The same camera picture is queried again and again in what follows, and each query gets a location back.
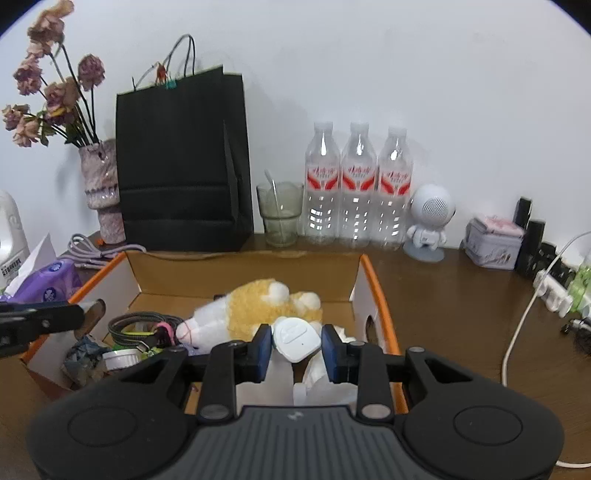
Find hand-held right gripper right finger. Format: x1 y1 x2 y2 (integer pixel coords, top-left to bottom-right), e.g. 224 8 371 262
322 324 476 421

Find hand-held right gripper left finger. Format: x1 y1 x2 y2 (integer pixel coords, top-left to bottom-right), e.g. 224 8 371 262
117 324 272 424

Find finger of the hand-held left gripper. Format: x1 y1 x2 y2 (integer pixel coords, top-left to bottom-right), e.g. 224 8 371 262
0 301 86 337

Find white rounded plastic device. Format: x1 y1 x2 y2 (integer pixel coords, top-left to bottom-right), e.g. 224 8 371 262
271 317 323 363

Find orange-edged cardboard box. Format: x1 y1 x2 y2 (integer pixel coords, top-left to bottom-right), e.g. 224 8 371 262
19 250 409 414

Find white translucent plastic container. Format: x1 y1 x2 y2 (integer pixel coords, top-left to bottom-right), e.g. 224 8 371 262
236 353 296 408

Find crumpled white tissue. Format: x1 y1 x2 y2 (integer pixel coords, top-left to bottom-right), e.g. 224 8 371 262
302 323 360 402

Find purple tissue pack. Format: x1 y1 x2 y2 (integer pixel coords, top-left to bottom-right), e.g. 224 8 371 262
0 233 84 305

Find yellow and white plush toy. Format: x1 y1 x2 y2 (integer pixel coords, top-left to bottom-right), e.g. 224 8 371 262
175 278 324 355

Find dark crumpled foil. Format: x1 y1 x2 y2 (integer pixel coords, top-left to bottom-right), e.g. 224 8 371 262
62 336 112 388

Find white jar lid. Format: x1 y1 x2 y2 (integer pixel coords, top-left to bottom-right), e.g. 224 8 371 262
102 348 143 372

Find white detergent bottle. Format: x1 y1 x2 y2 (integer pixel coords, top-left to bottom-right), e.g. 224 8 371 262
0 190 31 289

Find green glass cup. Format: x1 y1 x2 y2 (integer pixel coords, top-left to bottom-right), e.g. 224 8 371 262
257 181 304 247

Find mottled pink vase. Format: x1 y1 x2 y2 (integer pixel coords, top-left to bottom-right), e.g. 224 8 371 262
78 138 126 244

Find clear red-label water bottle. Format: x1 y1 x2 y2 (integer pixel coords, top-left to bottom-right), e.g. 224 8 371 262
377 127 414 251
304 121 342 245
341 122 378 249

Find white spoon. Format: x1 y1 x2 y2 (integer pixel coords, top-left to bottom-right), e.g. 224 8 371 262
264 169 283 217

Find white robot-shaped speaker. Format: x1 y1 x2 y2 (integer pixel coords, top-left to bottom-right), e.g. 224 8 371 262
403 184 458 263

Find floral tin box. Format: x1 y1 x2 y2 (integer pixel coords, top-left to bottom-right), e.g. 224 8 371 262
464 215 527 271

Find black paper bag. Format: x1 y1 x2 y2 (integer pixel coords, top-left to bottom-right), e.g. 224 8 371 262
115 34 254 252

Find tall black tube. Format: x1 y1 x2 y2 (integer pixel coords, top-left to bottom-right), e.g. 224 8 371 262
515 220 544 277

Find dried pink flowers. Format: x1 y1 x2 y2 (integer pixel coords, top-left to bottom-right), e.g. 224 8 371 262
1 0 106 148

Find white power strip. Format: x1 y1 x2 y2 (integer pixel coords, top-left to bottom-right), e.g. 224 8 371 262
533 270 573 317

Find short black tube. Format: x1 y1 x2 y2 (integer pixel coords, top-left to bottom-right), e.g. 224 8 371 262
515 197 533 229

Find small black box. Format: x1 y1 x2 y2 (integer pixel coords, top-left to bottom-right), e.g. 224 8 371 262
538 242 575 282

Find pale green bottle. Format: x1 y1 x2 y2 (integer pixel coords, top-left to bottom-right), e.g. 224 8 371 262
567 258 591 319

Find red and teal bag tag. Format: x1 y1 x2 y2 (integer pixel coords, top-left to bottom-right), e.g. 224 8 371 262
154 62 178 90

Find lilac coiled cable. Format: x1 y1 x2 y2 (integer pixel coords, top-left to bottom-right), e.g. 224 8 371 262
68 233 147 270

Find coiled black cable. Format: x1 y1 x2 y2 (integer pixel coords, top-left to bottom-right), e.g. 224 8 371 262
107 312 184 349

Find white cable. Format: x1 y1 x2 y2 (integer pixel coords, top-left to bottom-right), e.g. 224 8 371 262
502 232 591 468

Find black cable connector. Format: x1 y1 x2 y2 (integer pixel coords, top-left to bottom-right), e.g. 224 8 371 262
561 318 591 356

